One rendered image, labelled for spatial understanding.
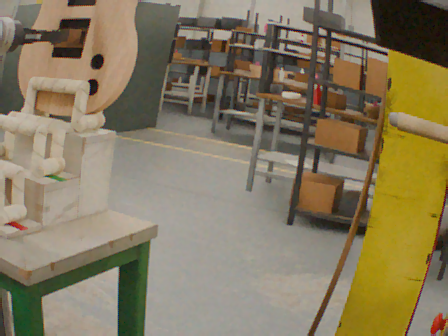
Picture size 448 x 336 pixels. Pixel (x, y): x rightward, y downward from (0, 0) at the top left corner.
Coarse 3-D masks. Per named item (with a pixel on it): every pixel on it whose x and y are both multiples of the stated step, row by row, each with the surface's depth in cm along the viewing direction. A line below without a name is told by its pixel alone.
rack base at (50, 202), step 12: (24, 168) 142; (36, 180) 133; (48, 180) 135; (72, 180) 143; (24, 192) 133; (36, 192) 132; (48, 192) 133; (60, 192) 138; (72, 192) 143; (24, 204) 134; (36, 204) 132; (48, 204) 134; (60, 204) 139; (72, 204) 144; (36, 216) 133; (48, 216) 134; (60, 216) 140; (72, 216) 145
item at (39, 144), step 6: (42, 132) 133; (36, 138) 133; (42, 138) 134; (36, 144) 134; (42, 144) 134; (36, 150) 134; (42, 150) 134; (36, 156) 134; (42, 156) 135; (36, 162) 134; (36, 174) 135
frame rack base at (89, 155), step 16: (16, 144) 153; (32, 144) 150; (48, 144) 149; (64, 144) 147; (80, 144) 145; (96, 144) 150; (112, 144) 158; (80, 160) 145; (96, 160) 152; (80, 176) 146; (96, 176) 153; (80, 192) 147; (96, 192) 154; (80, 208) 148; (96, 208) 155
